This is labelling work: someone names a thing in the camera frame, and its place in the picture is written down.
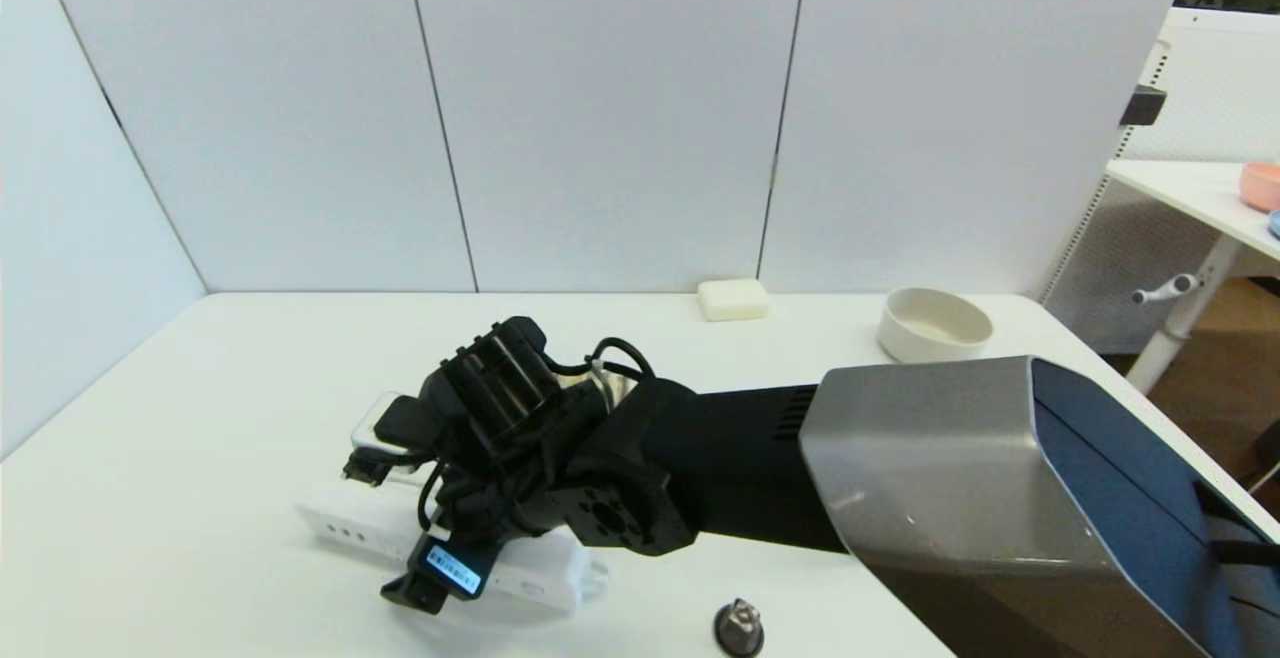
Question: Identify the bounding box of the black camera cable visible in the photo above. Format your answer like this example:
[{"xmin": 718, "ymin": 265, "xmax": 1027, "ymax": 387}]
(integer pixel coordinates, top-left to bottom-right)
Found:
[{"xmin": 343, "ymin": 448, "xmax": 451, "ymax": 539}]

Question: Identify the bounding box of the white desk leg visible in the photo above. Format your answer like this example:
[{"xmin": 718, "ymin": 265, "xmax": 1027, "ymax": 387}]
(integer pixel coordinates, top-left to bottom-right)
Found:
[{"xmin": 1125, "ymin": 238, "xmax": 1241, "ymax": 394}]

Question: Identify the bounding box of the cream soap bar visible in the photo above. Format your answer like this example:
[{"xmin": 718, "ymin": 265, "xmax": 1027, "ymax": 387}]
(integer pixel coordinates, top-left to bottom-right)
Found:
[{"xmin": 697, "ymin": 278, "xmax": 771, "ymax": 323}]

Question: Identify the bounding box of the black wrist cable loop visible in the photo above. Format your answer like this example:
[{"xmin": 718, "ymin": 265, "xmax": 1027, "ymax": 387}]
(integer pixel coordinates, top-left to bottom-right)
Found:
[{"xmin": 545, "ymin": 336, "xmax": 656, "ymax": 384}]

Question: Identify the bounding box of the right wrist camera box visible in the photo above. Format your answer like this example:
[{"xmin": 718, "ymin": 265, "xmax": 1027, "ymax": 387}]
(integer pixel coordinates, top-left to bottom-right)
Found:
[{"xmin": 350, "ymin": 391, "xmax": 441, "ymax": 464}]

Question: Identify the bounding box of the pink bowl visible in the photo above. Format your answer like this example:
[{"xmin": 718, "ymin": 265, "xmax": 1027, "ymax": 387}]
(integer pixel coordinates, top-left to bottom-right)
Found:
[{"xmin": 1240, "ymin": 161, "xmax": 1280, "ymax": 213}]

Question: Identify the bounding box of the white desk crank handle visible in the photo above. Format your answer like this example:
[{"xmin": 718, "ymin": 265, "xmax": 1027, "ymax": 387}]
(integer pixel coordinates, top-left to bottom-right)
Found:
[{"xmin": 1132, "ymin": 274, "xmax": 1201, "ymax": 305}]

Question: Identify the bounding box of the black panel clip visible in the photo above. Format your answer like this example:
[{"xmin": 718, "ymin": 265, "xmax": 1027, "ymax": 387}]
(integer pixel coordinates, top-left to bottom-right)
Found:
[{"xmin": 1120, "ymin": 85, "xmax": 1169, "ymax": 127}]

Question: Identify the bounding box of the black round stopper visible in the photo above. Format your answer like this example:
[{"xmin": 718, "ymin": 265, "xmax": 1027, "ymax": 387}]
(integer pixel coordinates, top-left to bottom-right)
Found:
[{"xmin": 712, "ymin": 598, "xmax": 766, "ymax": 658}]

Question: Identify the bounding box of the white power strip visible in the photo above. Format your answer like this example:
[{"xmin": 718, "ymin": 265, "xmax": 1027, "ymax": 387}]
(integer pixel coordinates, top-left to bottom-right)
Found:
[{"xmin": 298, "ymin": 483, "xmax": 609, "ymax": 611}]

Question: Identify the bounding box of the beige bowl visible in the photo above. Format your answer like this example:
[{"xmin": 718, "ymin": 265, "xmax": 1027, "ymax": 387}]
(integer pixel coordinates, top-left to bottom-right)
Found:
[{"xmin": 877, "ymin": 287, "xmax": 995, "ymax": 366}]

